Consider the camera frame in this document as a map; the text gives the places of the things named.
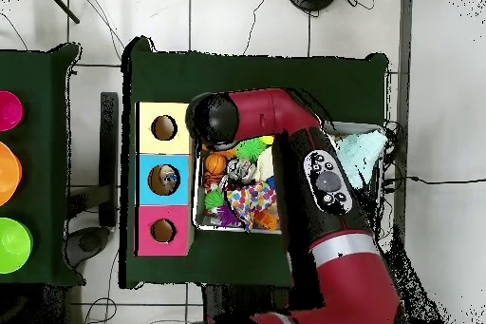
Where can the large green spiky ball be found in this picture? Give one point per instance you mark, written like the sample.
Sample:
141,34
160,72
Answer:
250,150

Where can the green bowl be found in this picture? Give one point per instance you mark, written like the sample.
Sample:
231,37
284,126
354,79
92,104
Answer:
13,246

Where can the wooden box with three holes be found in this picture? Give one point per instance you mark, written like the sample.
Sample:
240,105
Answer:
167,147

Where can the dark green table cloth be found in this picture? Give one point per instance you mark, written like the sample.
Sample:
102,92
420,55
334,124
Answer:
246,73

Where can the orange toy basketball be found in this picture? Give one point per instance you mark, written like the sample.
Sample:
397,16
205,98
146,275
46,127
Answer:
215,163

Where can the long orange toy block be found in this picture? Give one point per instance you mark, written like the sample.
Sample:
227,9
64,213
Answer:
229,153

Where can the cream waffle cloth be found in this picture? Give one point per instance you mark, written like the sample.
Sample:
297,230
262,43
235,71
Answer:
265,164

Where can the colourful dotted cloth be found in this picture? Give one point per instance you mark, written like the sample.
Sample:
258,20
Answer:
250,200

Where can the pink bowl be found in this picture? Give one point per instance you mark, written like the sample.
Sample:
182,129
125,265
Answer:
9,111

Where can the yellow ball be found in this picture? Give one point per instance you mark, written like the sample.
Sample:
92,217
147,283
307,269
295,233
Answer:
268,140

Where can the bottle with blue label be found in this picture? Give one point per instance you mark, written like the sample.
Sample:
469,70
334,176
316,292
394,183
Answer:
170,179

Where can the orange bowl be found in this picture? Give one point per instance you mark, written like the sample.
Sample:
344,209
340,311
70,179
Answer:
7,174

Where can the silver mesh bin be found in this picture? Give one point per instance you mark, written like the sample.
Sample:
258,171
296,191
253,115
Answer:
207,223

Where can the grey stand foot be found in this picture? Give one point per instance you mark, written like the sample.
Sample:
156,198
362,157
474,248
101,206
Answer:
89,242

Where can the green cloth side table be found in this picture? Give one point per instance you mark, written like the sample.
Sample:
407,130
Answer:
41,187

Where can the mint waffle cloth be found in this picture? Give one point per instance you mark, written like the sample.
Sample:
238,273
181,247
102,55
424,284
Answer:
360,155

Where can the black flat bar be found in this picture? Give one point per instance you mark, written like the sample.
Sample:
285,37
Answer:
109,149

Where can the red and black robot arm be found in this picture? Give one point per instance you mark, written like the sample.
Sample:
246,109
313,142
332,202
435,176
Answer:
273,111

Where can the black rod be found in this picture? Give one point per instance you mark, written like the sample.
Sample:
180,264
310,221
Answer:
60,4

